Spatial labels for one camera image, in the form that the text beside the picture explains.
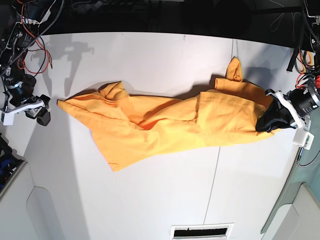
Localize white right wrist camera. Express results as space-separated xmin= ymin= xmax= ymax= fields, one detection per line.
xmin=0 ymin=110 xmax=15 ymax=126

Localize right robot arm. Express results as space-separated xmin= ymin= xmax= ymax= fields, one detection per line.
xmin=0 ymin=0 xmax=65 ymax=126

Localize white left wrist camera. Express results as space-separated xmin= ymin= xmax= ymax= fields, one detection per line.
xmin=293 ymin=128 xmax=315 ymax=150

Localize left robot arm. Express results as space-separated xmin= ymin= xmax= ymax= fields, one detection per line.
xmin=255 ymin=0 xmax=320 ymax=133

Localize orange handled scissors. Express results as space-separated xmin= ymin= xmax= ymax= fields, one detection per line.
xmin=294 ymin=50 xmax=315 ymax=74

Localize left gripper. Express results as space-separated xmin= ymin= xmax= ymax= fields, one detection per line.
xmin=255 ymin=82 xmax=320 ymax=133

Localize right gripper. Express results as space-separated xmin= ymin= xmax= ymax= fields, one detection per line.
xmin=0 ymin=74 xmax=51 ymax=127

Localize yellow t-shirt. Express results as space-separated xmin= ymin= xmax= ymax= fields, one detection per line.
xmin=57 ymin=58 xmax=274 ymax=172

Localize blue clutter at left edge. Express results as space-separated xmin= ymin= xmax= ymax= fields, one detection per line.
xmin=0 ymin=137 xmax=17 ymax=190

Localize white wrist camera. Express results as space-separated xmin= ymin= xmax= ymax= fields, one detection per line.
xmin=293 ymin=128 xmax=315 ymax=150
xmin=0 ymin=110 xmax=15 ymax=126

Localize table cable slot grommet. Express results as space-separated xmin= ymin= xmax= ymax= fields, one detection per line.
xmin=170 ymin=223 xmax=234 ymax=240

